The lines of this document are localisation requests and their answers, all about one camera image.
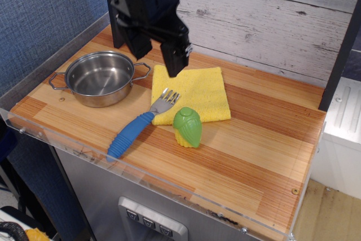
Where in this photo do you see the black right vertical post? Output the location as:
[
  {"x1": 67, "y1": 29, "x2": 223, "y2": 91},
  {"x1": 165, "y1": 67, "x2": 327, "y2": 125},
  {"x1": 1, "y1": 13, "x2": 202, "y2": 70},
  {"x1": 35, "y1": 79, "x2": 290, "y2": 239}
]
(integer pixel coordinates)
[{"x1": 318, "y1": 0, "x2": 360, "y2": 112}]

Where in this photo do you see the black vertical post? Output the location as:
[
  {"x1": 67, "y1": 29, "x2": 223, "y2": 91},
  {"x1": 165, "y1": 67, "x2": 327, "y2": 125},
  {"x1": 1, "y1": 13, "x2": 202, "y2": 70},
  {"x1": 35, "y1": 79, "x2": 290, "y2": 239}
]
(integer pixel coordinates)
[
  {"x1": 318, "y1": 0, "x2": 360, "y2": 112},
  {"x1": 107, "y1": 0, "x2": 125, "y2": 49}
]

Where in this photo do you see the yellow folded towel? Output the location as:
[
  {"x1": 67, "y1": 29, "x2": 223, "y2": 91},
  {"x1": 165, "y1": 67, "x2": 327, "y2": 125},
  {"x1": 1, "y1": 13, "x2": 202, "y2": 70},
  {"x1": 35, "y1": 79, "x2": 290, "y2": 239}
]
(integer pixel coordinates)
[{"x1": 151, "y1": 65, "x2": 231, "y2": 125}]

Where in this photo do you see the stainless steel cabinet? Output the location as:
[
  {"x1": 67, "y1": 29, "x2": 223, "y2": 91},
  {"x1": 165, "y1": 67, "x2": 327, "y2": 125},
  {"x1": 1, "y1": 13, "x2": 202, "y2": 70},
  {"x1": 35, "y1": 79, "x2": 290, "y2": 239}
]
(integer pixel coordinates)
[{"x1": 52, "y1": 144, "x2": 271, "y2": 241}]

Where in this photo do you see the silver control panel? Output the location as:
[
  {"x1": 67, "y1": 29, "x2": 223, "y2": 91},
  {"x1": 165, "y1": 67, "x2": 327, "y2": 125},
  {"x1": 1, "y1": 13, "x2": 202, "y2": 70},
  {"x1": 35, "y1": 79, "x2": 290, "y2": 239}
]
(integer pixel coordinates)
[{"x1": 118, "y1": 196, "x2": 188, "y2": 240}]

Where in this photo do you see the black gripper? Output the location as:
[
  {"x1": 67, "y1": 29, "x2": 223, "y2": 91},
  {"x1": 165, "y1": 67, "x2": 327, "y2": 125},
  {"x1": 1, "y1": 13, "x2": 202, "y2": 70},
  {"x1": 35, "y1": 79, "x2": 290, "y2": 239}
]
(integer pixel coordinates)
[{"x1": 111, "y1": 0, "x2": 190, "y2": 77}]

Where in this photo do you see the green yellow toy corn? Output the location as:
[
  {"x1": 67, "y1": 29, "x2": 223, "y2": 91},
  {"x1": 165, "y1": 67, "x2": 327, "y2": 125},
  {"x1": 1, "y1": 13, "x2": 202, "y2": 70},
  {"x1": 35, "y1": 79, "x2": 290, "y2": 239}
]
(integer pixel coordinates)
[{"x1": 173, "y1": 107, "x2": 202, "y2": 148}]

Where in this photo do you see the blue handled metal fork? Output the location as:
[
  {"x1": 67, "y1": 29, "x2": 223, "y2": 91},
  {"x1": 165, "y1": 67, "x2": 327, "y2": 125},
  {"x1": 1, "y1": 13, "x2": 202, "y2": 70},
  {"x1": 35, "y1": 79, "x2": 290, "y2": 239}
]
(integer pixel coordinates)
[{"x1": 106, "y1": 88, "x2": 180, "y2": 162}]

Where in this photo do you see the white appliance at right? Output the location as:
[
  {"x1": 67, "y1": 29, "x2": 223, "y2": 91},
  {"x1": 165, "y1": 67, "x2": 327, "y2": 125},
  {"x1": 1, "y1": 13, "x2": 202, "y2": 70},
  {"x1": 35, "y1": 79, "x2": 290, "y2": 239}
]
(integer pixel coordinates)
[{"x1": 311, "y1": 77, "x2": 360, "y2": 199}]

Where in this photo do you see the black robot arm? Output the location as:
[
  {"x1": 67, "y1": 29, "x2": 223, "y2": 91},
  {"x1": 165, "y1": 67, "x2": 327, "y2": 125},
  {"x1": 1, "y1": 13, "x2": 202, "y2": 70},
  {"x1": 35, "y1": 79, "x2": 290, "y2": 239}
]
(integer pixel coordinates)
[{"x1": 110, "y1": 0, "x2": 192, "y2": 77}]

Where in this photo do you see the black left vertical post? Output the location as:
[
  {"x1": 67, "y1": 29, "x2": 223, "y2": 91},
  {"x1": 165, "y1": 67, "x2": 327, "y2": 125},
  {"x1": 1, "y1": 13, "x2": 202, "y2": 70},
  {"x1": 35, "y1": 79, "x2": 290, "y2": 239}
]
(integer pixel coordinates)
[{"x1": 107, "y1": 0, "x2": 125, "y2": 49}]

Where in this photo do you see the stainless steel pot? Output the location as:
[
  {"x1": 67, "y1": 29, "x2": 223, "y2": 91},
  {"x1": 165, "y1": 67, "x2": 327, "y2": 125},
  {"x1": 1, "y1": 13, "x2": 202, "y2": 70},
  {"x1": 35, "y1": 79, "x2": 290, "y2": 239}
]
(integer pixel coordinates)
[{"x1": 49, "y1": 51, "x2": 151, "y2": 108}]

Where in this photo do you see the clear acrylic edge guard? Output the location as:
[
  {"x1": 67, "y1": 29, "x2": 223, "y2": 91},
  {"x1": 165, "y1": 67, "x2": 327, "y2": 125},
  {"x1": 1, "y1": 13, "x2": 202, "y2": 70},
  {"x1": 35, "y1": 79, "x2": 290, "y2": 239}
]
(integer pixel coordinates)
[{"x1": 2, "y1": 101, "x2": 325, "y2": 240}]

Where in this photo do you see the black braided cable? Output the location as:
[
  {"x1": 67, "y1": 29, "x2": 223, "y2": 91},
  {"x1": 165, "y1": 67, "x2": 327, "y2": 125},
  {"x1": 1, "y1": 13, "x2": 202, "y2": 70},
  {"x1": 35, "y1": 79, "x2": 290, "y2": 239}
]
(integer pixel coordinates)
[{"x1": 0, "y1": 221, "x2": 29, "y2": 241}]

